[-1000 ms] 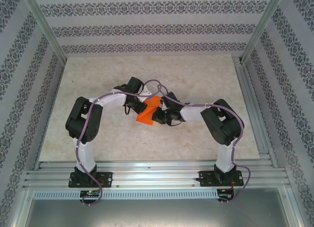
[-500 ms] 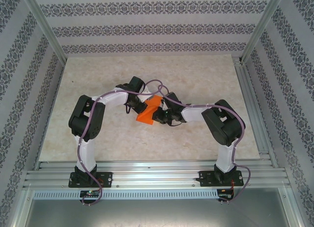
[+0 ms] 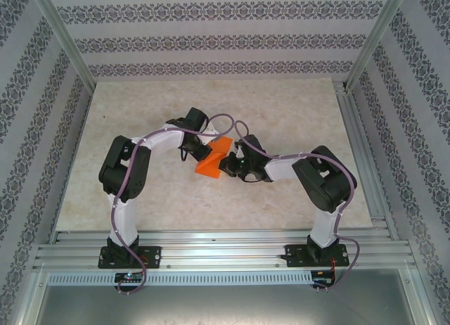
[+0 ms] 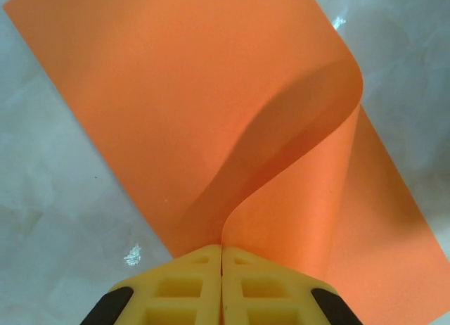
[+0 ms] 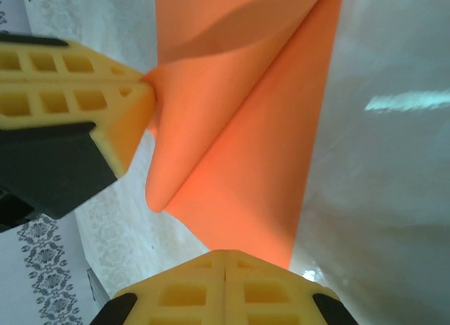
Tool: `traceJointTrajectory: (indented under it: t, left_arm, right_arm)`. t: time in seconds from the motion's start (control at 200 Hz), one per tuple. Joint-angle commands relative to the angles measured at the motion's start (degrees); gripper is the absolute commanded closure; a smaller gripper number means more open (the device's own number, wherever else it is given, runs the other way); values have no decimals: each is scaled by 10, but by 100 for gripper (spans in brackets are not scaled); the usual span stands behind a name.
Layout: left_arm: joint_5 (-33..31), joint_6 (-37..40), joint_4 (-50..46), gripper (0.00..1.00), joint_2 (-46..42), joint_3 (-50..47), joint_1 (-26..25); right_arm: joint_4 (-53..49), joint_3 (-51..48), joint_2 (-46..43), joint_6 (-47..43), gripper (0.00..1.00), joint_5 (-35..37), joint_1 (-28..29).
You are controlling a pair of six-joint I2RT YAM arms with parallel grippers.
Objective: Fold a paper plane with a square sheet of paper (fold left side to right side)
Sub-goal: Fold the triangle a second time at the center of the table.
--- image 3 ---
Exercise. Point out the grey metal panel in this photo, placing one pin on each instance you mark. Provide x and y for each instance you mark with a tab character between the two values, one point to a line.
225	307

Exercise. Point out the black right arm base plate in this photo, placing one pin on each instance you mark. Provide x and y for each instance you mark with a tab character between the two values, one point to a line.
293	256

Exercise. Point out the aluminium mounting rail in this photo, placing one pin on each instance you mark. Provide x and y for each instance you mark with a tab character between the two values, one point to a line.
225	251

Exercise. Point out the orange paper sheet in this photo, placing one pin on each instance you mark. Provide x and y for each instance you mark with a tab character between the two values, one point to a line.
211	166

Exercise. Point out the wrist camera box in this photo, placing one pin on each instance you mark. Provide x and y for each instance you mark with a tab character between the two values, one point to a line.
240	151
212	131

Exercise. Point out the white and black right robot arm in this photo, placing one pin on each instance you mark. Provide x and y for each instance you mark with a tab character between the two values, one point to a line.
281	168

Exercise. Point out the aluminium frame post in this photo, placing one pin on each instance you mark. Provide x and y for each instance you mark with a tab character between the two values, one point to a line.
26	314
65	40
377	36
422	304

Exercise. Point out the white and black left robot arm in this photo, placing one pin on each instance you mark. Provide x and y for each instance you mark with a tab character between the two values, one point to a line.
126	219

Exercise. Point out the aluminium side rail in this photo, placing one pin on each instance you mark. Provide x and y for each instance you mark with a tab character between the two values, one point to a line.
355	128

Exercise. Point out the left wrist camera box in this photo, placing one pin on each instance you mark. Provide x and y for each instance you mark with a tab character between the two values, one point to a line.
212	131

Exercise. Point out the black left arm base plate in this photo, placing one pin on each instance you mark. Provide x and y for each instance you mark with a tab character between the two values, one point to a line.
154	254

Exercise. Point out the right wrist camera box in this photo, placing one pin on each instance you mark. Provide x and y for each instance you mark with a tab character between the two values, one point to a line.
240	151

